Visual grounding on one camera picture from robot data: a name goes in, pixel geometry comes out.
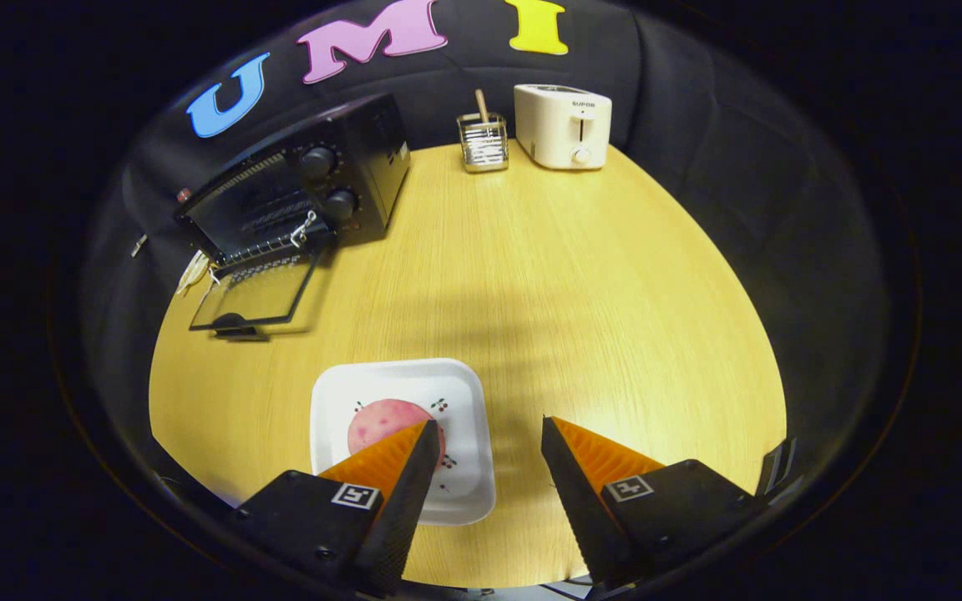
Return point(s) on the silver clip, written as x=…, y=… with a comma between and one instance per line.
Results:
x=139, y=246

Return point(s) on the pink ham slice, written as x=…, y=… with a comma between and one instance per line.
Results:
x=381, y=421

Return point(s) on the white square plate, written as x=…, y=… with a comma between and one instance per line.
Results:
x=456, y=392

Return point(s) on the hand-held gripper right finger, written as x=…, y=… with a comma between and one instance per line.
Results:
x=581, y=501

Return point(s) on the white bread toaster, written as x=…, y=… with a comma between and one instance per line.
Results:
x=556, y=125

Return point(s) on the black toaster oven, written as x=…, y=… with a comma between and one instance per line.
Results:
x=364, y=142

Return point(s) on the metal mesh utensil holder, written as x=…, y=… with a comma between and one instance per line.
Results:
x=483, y=148

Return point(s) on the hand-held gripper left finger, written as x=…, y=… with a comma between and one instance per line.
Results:
x=402, y=509

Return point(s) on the wooden stick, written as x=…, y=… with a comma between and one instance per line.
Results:
x=482, y=104

